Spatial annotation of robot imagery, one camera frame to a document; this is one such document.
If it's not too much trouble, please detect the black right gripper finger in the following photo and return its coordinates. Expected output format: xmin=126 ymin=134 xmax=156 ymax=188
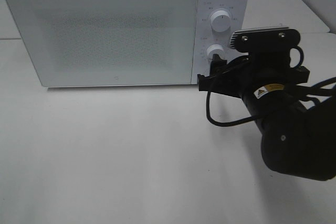
xmin=209 ymin=54 xmax=227 ymax=73
xmin=197 ymin=74 xmax=217 ymax=93

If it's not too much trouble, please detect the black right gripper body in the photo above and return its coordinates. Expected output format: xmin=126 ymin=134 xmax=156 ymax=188
xmin=207 ymin=52 xmax=310 ymax=103

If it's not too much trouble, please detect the white timer knob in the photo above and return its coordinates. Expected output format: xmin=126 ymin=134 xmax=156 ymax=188
xmin=206 ymin=44 xmax=225 ymax=60

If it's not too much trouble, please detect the white microwave door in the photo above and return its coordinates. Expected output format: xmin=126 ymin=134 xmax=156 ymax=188
xmin=6 ymin=0 xmax=197 ymax=87

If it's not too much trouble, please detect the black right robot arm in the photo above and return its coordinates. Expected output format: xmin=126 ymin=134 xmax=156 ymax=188
xmin=197 ymin=51 xmax=335 ymax=181

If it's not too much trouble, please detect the upper white power knob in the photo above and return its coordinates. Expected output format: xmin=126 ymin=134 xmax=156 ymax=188
xmin=210 ymin=9 xmax=232 ymax=33

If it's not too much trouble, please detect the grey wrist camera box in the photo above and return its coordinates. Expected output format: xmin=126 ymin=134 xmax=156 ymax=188
xmin=229 ymin=26 xmax=301 ymax=53

